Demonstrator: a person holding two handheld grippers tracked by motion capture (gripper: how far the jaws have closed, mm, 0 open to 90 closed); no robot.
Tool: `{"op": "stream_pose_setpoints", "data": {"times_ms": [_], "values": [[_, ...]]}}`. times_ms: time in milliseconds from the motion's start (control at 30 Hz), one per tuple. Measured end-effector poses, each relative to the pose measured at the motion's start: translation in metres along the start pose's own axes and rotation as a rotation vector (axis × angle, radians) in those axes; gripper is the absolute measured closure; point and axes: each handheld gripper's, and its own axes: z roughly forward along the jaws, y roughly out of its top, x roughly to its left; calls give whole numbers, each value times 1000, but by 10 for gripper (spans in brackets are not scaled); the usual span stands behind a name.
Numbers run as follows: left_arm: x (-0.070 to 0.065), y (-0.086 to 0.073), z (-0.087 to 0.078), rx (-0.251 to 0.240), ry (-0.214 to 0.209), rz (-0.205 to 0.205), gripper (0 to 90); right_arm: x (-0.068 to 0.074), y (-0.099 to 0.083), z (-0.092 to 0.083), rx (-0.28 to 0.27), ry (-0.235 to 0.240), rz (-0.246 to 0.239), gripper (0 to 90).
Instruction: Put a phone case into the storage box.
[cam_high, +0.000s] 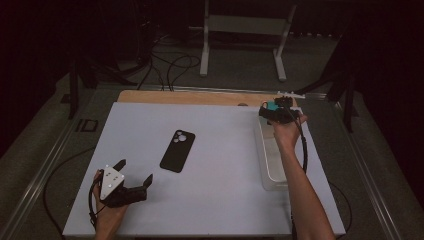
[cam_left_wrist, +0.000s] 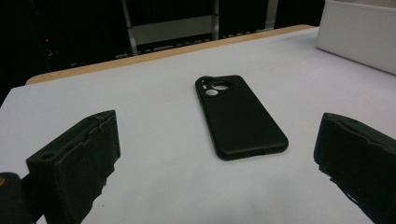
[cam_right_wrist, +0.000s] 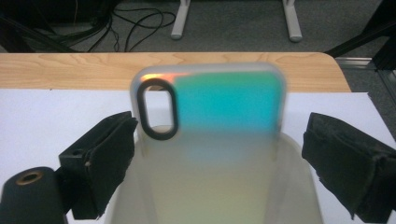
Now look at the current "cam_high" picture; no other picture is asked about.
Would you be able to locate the black tripod stand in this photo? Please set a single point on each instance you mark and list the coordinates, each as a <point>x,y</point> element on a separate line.
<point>348,106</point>
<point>73,90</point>

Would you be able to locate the white narrow plastic bin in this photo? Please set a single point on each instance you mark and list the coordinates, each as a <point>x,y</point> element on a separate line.
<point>273,166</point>

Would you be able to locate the person's right hand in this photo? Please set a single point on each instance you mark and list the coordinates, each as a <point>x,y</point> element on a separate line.
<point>288,135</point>

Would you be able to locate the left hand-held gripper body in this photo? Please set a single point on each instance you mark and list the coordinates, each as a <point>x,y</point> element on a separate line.
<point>111,181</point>

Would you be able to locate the black rectangular floor frame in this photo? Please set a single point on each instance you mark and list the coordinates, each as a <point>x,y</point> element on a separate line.
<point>78,125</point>

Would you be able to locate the white metal stand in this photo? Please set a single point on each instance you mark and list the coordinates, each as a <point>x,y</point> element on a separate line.
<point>246,25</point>

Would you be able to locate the white table board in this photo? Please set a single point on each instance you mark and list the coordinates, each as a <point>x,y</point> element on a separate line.
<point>213,173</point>

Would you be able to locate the metal floor rail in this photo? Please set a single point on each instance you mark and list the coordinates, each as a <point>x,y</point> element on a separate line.
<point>362,166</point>
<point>216,89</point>
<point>45,166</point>

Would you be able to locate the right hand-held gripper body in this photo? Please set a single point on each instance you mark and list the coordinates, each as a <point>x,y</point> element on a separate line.
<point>290,115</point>

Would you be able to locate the black phone case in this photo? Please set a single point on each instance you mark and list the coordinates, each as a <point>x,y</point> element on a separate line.
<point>177,151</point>

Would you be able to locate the person's left hand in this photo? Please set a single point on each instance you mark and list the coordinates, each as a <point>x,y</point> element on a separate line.
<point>110,216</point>

